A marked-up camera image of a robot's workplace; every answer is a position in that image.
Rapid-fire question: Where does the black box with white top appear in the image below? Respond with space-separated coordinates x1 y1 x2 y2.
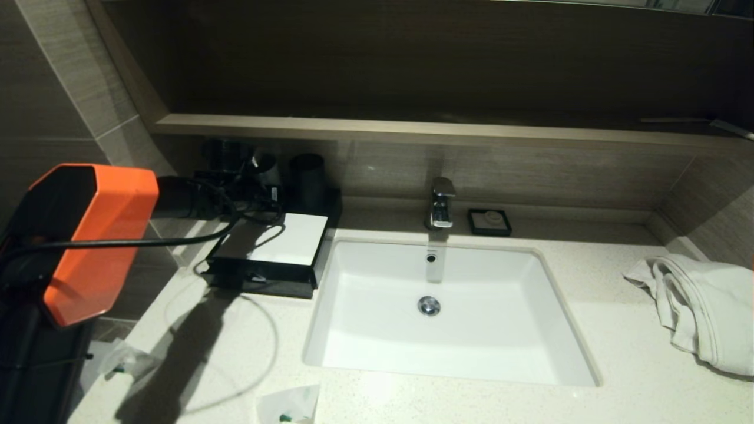
205 187 343 298

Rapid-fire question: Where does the crumpled clear toiletry packet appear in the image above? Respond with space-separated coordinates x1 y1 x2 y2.
101 342 160 379

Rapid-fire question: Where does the white sink basin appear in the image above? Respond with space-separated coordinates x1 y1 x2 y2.
302 237 601 387

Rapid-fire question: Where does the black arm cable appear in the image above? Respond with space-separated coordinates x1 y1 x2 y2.
0 177 283 266

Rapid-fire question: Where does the black soap dish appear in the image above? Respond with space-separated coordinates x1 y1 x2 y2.
467 209 512 238

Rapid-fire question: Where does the grey plastic cup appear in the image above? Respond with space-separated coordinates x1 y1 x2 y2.
253 153 283 190

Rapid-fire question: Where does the chrome faucet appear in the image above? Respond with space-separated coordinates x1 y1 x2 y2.
425 178 457 231

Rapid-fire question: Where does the white towel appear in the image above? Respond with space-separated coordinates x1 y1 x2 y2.
621 254 754 376

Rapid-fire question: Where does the white bathtub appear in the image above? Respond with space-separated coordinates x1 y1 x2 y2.
71 336 121 424

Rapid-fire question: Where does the clear packet with green toothbrush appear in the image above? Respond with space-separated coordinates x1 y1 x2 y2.
257 383 322 424

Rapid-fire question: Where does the black cup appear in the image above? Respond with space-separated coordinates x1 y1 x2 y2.
289 155 328 210

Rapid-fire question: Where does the wooden wall shelf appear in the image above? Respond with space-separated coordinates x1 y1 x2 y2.
154 115 754 155

